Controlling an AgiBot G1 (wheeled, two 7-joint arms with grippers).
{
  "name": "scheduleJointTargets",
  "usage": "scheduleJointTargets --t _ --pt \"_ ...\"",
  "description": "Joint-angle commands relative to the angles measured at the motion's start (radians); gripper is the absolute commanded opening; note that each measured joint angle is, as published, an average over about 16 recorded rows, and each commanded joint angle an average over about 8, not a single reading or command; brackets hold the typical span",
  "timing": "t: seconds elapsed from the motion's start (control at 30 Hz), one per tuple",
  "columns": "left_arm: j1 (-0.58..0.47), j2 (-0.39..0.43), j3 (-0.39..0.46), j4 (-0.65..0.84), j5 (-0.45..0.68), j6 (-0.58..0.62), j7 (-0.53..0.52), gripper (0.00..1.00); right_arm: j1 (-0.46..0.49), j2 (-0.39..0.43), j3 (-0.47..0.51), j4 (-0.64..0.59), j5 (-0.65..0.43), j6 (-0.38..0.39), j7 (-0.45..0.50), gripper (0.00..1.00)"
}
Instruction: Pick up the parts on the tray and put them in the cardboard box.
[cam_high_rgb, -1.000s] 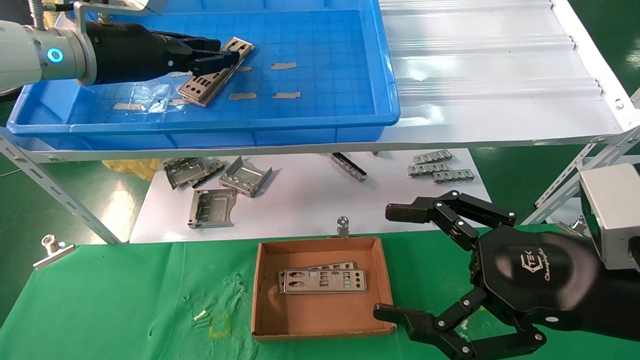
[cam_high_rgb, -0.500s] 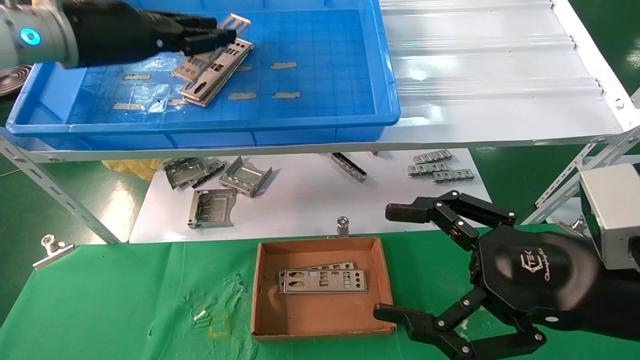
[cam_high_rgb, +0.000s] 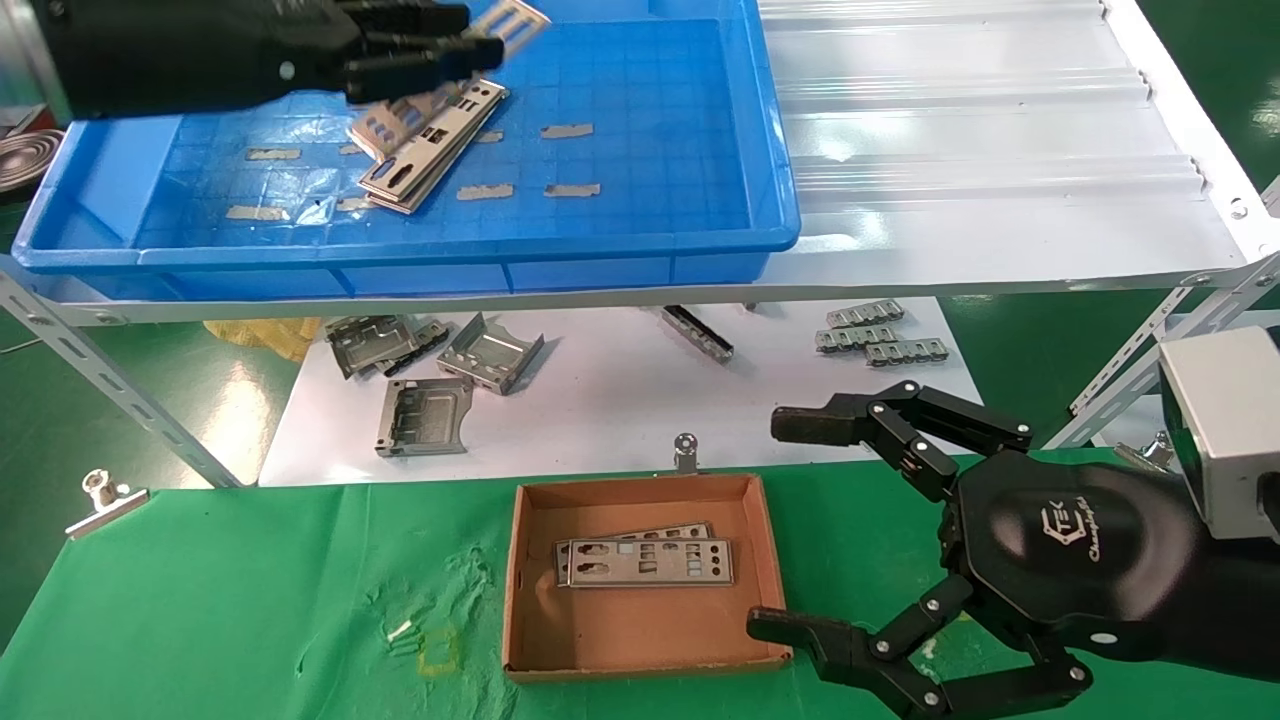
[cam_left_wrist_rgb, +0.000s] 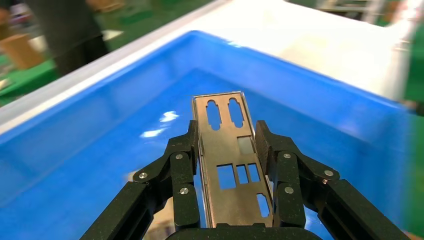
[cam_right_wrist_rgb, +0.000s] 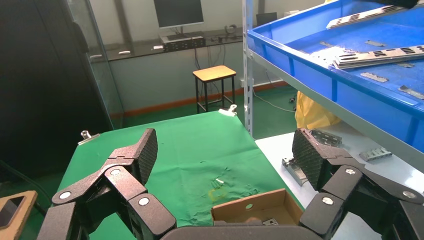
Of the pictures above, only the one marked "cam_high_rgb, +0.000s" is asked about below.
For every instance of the green table cloth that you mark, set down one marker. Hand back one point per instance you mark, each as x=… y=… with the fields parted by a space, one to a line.
x=250 y=600

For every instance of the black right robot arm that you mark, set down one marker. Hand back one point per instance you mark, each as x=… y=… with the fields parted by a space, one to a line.
x=1245 y=600

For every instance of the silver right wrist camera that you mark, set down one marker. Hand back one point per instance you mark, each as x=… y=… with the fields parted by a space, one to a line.
x=1225 y=420

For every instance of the dark stamped metal part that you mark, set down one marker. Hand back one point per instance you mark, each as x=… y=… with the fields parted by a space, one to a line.
x=432 y=335

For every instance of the folded metal bracket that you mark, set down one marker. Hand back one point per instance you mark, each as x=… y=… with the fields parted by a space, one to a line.
x=490 y=352

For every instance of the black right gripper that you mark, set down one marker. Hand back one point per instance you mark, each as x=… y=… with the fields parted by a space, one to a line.
x=1070 y=550

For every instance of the stamped metal bracket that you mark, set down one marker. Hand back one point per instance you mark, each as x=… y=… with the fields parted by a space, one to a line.
x=365 y=345

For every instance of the blue plastic tray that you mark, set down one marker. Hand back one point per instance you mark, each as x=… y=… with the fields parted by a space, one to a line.
x=650 y=220

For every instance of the metal I/O shield plate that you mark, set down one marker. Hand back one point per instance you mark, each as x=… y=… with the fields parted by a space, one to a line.
x=640 y=533
x=400 y=204
x=650 y=563
x=520 y=20

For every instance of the brown cardboard box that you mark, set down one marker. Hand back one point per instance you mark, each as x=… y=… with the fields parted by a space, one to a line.
x=640 y=630

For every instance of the white corrugated shelf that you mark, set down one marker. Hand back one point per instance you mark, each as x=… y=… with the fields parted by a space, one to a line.
x=950 y=150

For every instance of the slotted steel angle bar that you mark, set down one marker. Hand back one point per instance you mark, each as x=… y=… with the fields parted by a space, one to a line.
x=100 y=372
x=1130 y=350
x=1235 y=300

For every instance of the flat framed metal bracket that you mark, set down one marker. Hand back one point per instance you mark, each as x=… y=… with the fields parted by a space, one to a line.
x=425 y=415

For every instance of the white board sheet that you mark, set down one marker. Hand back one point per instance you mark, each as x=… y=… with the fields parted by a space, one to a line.
x=620 y=400

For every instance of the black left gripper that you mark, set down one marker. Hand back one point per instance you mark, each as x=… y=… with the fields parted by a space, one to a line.
x=270 y=50

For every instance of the small slotted metal strip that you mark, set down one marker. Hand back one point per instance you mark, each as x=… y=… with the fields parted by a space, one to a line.
x=865 y=316
x=907 y=352
x=857 y=338

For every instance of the long narrow metal bar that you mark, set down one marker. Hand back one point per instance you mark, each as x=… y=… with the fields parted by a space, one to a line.
x=700 y=335

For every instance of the yellow mesh bag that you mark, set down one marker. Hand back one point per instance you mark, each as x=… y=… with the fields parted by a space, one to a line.
x=265 y=335

